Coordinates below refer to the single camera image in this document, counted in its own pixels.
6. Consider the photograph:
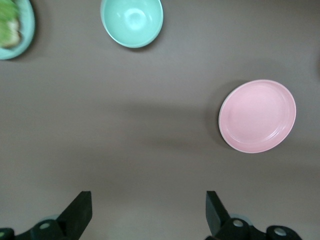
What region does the green plate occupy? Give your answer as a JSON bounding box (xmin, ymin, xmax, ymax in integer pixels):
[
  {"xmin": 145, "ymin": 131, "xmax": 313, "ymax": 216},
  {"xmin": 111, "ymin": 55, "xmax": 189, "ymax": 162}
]
[{"xmin": 0, "ymin": 0, "xmax": 36, "ymax": 61}]

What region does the pink plate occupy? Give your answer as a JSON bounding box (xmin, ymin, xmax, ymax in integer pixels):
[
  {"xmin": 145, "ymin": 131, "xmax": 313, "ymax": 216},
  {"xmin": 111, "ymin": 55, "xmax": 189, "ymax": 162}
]
[{"xmin": 219, "ymin": 79, "xmax": 297, "ymax": 154}]

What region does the green bowl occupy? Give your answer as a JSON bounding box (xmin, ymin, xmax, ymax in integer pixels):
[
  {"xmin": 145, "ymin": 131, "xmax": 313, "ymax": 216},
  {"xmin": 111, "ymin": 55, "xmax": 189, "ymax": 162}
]
[{"xmin": 100, "ymin": 0, "xmax": 164, "ymax": 49}]

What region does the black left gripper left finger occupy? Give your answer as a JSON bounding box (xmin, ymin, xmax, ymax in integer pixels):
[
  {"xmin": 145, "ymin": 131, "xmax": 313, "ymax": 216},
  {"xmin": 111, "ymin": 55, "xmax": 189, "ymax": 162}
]
[{"xmin": 0, "ymin": 191, "xmax": 93, "ymax": 240}]

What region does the toasted bread slice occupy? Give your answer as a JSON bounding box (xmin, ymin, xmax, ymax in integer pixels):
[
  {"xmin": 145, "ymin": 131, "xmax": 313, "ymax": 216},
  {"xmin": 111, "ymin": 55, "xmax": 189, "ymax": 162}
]
[{"xmin": 2, "ymin": 18, "xmax": 23, "ymax": 48}]

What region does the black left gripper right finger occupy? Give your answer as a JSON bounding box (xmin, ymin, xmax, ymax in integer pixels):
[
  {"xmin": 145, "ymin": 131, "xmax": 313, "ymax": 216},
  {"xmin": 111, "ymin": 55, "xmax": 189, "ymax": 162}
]
[{"xmin": 204, "ymin": 191, "xmax": 302, "ymax": 240}]

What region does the green lettuce leaf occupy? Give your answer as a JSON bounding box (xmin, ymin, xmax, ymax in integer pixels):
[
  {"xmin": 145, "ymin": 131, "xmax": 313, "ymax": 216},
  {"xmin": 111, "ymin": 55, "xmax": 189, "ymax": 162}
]
[{"xmin": 0, "ymin": 0, "xmax": 20, "ymax": 48}]

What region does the brown table cover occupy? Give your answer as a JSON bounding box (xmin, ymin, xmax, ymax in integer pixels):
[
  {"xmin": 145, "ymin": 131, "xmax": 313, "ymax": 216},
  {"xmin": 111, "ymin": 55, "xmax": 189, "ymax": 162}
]
[{"xmin": 0, "ymin": 0, "xmax": 320, "ymax": 240}]

